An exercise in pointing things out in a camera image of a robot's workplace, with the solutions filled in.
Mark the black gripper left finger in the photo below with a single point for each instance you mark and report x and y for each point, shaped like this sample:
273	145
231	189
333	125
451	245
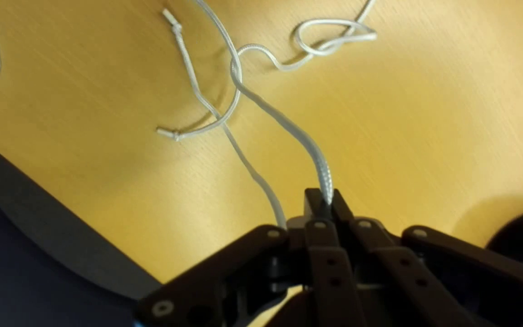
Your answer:
262	278

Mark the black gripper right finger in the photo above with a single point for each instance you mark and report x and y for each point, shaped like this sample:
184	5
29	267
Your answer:
431	278

